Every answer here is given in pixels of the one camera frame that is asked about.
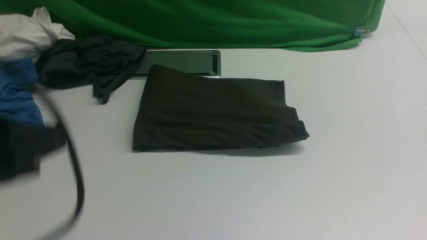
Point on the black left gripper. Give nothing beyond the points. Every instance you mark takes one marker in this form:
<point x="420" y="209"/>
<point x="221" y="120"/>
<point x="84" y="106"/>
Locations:
<point x="22" y="146"/>

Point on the dark gray long-sleeve shirt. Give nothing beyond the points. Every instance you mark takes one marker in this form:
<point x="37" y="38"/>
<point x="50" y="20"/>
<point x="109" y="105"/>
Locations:
<point x="180" y="111"/>

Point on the blue crumpled shirt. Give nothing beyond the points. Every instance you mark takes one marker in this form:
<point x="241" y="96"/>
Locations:
<point x="16" y="100"/>

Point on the white crumpled shirt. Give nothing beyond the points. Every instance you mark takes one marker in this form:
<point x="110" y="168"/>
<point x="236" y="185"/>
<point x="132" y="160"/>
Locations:
<point x="24" y="37"/>

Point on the dark teal crumpled shirt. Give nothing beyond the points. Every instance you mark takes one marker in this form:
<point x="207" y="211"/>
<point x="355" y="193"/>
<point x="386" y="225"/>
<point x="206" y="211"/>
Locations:
<point x="100" y="61"/>

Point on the green backdrop cloth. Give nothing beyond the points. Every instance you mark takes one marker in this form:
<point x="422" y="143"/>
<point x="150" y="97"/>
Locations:
<point x="296" y="25"/>

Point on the blue binder clip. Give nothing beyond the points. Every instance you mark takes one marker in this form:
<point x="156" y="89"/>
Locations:
<point x="359" y="32"/>

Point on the gray table cable grommet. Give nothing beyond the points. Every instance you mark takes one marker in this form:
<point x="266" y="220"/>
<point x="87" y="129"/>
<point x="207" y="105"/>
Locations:
<point x="205" y="63"/>

